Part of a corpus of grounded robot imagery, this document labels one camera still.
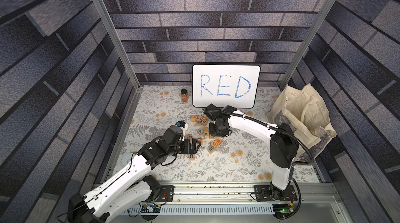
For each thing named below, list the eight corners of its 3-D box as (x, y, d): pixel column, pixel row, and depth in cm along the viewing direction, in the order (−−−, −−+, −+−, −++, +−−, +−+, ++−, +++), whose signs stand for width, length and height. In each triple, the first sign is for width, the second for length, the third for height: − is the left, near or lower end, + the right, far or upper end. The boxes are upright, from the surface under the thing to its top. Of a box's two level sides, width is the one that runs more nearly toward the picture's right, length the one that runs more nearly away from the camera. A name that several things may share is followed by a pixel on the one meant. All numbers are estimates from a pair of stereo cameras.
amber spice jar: (182, 102, 113) (180, 92, 105) (182, 98, 115) (181, 88, 107) (187, 102, 113) (186, 92, 105) (187, 98, 115) (186, 88, 107)
